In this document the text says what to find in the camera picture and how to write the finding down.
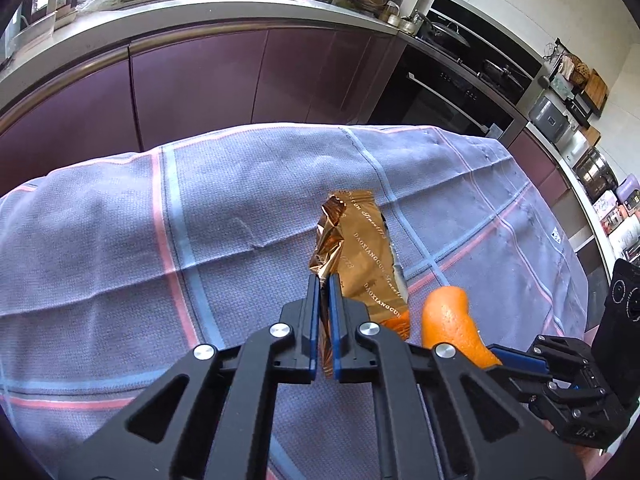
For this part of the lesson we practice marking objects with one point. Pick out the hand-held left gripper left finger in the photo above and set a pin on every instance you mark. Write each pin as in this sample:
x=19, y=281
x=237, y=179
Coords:
x=313, y=330

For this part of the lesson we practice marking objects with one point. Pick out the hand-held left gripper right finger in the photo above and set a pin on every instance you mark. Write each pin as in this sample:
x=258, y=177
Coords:
x=335, y=335

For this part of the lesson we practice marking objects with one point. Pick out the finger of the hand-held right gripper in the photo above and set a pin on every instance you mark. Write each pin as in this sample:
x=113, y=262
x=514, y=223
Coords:
x=522, y=387
x=520, y=362

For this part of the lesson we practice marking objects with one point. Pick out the orange peel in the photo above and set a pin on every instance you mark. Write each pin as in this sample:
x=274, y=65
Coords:
x=450, y=320

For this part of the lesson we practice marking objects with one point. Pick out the gold foil snack wrapper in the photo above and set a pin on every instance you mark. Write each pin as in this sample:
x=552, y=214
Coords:
x=365, y=255

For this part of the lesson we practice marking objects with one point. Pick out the pink printed box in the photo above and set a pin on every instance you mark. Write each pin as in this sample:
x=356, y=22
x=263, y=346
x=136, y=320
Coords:
x=617, y=210

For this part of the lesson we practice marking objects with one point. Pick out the round metal cooker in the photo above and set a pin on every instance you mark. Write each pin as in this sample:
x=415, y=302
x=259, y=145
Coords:
x=596, y=174

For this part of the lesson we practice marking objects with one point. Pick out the grey checked tablecloth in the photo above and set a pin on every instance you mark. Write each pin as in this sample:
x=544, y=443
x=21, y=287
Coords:
x=200, y=220

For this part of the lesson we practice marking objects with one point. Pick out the metal bread box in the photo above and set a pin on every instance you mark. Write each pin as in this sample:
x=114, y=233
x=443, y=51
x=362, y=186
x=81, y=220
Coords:
x=549, y=119

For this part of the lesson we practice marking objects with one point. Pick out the wooden cutting board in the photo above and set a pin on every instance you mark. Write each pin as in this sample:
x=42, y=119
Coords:
x=595, y=90

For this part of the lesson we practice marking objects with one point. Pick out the black built-in oven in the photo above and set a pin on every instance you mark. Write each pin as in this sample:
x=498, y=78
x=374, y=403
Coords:
x=440, y=95

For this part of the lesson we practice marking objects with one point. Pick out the maroon kitchen cabinet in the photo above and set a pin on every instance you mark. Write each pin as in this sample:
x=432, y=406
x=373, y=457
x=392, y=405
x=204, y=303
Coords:
x=200, y=80

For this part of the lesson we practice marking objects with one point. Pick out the dark frying pan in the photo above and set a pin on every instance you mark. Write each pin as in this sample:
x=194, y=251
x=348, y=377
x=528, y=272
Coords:
x=505, y=69

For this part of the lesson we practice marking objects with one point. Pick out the black cooktop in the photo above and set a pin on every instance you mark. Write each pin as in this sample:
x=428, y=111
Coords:
x=480, y=50

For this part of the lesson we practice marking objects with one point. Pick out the pan with glass lid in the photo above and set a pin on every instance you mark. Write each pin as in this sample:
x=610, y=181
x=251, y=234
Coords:
x=450, y=32

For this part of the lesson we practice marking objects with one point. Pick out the grey kitchen countertop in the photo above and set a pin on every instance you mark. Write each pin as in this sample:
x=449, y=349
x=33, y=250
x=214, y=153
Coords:
x=150, y=15

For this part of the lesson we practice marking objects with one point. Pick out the white tray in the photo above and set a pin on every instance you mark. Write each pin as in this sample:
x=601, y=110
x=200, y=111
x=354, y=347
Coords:
x=32, y=30

